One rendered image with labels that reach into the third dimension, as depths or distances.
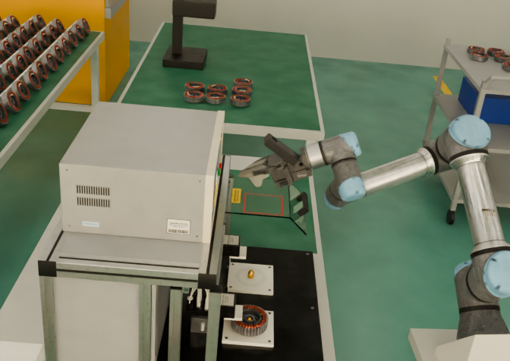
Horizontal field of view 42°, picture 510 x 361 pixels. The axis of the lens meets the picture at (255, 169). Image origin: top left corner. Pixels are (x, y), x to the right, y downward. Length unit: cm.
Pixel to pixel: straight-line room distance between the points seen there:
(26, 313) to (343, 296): 184
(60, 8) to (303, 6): 272
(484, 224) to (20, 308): 139
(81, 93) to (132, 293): 395
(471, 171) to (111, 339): 111
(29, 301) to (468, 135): 141
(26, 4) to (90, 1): 50
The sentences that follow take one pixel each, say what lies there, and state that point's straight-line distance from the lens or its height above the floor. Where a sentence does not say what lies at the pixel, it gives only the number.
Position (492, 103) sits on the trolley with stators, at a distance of 450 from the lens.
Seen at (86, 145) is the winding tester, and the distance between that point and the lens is 182.
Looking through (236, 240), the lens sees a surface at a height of 92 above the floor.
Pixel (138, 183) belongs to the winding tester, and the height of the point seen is 128.
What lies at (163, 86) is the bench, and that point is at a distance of 387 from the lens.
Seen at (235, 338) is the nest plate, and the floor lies 78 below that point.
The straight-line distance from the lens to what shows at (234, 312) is 197.
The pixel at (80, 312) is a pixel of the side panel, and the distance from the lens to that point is 181.
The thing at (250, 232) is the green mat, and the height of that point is 75.
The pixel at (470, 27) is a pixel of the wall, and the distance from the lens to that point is 742.
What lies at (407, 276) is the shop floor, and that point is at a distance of 378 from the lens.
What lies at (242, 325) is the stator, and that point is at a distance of 198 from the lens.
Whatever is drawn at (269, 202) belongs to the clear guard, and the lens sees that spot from 209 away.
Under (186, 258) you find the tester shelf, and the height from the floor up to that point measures 111.
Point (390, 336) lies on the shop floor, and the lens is 334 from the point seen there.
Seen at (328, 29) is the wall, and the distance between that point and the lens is 715.
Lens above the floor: 210
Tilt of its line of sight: 27 degrees down
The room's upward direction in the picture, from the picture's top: 5 degrees clockwise
